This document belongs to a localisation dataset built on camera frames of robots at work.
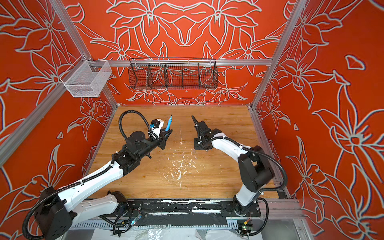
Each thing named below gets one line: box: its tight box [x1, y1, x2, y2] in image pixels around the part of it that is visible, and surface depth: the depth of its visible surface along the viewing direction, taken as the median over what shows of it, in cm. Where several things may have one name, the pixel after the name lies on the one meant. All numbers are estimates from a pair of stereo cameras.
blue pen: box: [165, 114, 173, 132], surface depth 70 cm
